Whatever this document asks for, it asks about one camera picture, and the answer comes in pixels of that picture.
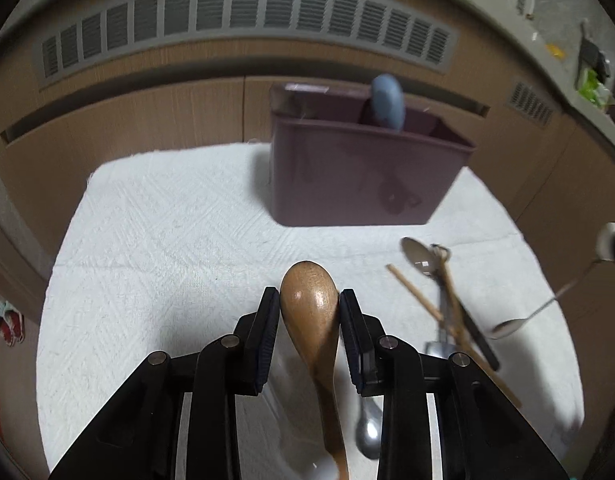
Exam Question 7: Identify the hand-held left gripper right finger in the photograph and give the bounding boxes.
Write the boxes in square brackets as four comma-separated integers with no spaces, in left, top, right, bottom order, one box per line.
[339,288,572,480]

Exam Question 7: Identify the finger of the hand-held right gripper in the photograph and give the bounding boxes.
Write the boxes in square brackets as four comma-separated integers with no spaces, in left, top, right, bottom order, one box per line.
[596,221,615,263]

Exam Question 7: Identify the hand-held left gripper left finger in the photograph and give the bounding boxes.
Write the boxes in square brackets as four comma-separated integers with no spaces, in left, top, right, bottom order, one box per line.
[48,286,280,480]

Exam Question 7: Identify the brown wooden spoon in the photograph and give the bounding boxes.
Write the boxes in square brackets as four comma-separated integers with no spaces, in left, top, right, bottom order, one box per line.
[280,260,351,480]

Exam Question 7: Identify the wooden chopstick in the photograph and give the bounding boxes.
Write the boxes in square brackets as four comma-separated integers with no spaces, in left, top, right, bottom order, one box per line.
[431,244,477,357]
[386,264,523,409]

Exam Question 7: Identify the metal spoon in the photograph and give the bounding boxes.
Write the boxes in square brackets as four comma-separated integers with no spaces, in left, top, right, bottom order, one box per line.
[490,257,603,339]
[355,394,384,461]
[400,236,451,357]

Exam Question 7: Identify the purple plastic utensil container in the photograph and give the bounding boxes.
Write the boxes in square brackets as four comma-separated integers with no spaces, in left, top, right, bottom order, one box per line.
[268,82,477,228]

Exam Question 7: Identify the white textured cloth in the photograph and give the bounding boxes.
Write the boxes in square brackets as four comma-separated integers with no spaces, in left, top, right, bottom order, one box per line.
[36,141,585,480]

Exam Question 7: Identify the green packet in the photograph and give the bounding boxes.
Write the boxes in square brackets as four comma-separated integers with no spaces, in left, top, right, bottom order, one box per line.
[577,67,615,108]

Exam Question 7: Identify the small grey vent grille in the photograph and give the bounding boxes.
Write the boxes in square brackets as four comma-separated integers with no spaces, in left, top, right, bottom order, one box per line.
[507,80,555,126]

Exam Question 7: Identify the black device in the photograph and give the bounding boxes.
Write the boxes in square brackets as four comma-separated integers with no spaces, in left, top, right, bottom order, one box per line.
[579,20,611,78]

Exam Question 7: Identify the blue spoon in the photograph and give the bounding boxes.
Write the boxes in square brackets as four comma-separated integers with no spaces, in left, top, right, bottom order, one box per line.
[370,73,405,133]

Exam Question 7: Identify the red and white item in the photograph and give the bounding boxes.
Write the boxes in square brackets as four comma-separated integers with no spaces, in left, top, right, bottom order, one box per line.
[0,300,25,346]

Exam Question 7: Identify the long grey vent grille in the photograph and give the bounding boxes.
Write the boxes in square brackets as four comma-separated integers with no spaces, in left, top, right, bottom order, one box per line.
[33,0,461,92]

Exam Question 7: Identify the black handled utensil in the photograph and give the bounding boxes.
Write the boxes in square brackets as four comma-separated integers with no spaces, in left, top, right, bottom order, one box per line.
[458,306,501,372]

